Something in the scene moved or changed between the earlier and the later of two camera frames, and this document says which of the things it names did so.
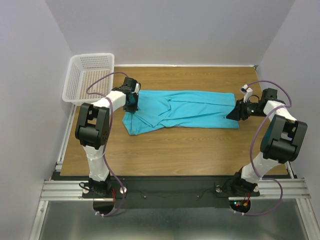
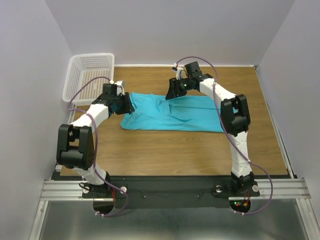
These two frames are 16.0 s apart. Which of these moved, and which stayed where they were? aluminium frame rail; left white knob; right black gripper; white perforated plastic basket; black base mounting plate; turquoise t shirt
Moved: right black gripper; turquoise t shirt
Stayed: black base mounting plate; left white knob; white perforated plastic basket; aluminium frame rail
